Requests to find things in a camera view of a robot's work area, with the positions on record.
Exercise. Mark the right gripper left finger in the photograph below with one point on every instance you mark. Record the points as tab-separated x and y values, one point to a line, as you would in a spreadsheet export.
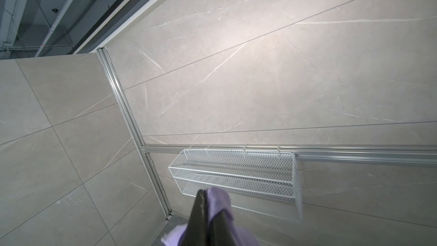
196	232

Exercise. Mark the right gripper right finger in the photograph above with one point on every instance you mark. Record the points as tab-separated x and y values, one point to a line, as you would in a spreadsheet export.
220	232

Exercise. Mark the purple t shirt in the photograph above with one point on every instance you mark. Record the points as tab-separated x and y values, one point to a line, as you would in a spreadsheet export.
217	200

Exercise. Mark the white wire mesh shelf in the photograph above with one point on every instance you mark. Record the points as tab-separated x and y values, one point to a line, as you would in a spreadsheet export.
260	181

